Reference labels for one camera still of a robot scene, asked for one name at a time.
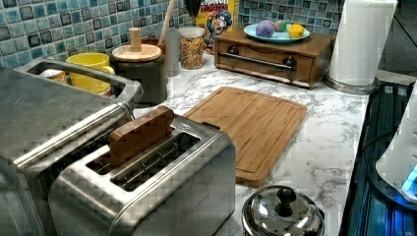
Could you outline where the stainless steel toaster oven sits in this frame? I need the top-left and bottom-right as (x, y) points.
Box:
(0, 58), (143, 236)

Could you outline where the bamboo cutting board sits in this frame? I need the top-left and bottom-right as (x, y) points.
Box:
(185, 87), (307, 187)

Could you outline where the wooden toy bread slice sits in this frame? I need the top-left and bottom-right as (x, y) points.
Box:
(109, 106), (174, 166)

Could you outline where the glass jar of cereal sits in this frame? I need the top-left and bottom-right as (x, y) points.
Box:
(179, 27), (205, 70)

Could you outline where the dark canister with wooden lid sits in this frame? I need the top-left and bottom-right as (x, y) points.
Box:
(111, 28), (167, 104)

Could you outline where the wooden spoon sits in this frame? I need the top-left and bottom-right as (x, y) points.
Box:
(158, 0), (176, 46)

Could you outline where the light blue plate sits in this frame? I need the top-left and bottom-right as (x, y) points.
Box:
(243, 24), (310, 43)

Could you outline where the yellow cereal box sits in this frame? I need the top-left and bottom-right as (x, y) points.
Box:
(196, 0), (240, 54)

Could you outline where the purple plush eggplant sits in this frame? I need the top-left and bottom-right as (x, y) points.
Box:
(256, 20), (275, 37)

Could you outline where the wooden drawer box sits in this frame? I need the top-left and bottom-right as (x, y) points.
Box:
(214, 29), (334, 89)

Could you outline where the plush strawberry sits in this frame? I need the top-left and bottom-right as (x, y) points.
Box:
(274, 20), (286, 32)

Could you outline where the yellow plush lemon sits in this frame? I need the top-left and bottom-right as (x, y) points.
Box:
(287, 24), (305, 38)

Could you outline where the yellow ceramic mug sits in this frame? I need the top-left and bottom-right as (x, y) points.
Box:
(66, 52), (115, 94)

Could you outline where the small white lidded jar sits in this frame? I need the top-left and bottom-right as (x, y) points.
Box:
(39, 69), (67, 84)

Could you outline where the white paper towel roll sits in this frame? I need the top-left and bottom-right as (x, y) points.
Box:
(324, 0), (397, 95)

